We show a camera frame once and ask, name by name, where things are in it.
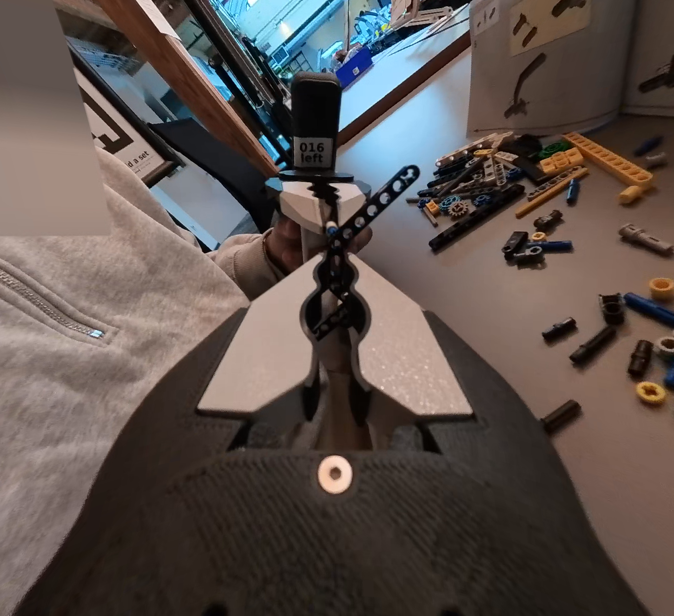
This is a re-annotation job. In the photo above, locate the black lego pin joiner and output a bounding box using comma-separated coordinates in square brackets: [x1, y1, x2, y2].
[599, 293, 627, 327]
[627, 339, 655, 378]

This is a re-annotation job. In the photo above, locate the framed black white poster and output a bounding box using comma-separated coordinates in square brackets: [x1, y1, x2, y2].
[74, 50, 186, 188]

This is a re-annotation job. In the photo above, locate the person's grey sweatshirt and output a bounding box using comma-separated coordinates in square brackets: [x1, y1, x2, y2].
[0, 149, 280, 616]

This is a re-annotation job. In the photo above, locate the person's left forearm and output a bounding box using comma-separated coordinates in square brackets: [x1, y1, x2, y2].
[207, 231, 289, 306]

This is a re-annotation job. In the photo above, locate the pile of lego pieces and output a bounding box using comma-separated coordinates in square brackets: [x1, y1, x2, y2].
[405, 131, 665, 267]

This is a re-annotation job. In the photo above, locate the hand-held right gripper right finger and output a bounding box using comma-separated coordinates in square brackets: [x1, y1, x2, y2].
[342, 253, 473, 426]

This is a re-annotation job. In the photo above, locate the grey lego axle connector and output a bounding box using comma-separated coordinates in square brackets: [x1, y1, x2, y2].
[618, 223, 674, 258]

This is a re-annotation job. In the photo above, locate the blue plastic bin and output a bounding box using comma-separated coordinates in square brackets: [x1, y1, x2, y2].
[335, 45, 372, 88]

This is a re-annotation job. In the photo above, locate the grey lego instruction booklet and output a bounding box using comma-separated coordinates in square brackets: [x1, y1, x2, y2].
[467, 0, 674, 136]

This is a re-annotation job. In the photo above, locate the long black lego connector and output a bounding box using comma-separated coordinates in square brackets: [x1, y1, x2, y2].
[568, 325, 618, 364]

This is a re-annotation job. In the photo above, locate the blue lego axle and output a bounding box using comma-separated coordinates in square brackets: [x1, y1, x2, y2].
[624, 292, 674, 328]

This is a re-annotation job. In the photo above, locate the black bent lego beam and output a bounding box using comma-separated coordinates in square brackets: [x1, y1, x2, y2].
[312, 165, 421, 339]

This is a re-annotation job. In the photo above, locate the person's left hand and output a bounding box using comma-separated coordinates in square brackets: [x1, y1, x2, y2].
[263, 215, 372, 276]

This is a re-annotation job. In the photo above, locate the wooden pillar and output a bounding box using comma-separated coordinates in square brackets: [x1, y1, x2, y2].
[45, 0, 281, 178]

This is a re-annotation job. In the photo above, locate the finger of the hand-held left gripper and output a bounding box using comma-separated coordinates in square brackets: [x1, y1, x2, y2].
[279, 188, 324, 233]
[328, 185, 368, 225]

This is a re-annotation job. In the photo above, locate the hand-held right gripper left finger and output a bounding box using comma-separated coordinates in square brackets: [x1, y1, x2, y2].
[197, 253, 324, 421]

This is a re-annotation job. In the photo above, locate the short black lego pin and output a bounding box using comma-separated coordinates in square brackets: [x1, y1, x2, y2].
[539, 399, 583, 436]
[542, 316, 578, 341]

